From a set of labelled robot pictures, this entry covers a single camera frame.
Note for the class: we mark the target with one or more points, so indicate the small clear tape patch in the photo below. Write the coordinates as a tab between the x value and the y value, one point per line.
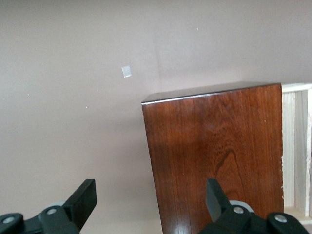
126	71

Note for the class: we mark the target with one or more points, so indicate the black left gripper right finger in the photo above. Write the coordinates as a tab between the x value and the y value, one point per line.
219	207

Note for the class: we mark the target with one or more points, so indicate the dark wooden drawer cabinet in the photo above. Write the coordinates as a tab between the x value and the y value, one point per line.
214	151

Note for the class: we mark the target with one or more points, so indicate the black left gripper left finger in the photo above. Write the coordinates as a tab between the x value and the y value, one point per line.
78	208

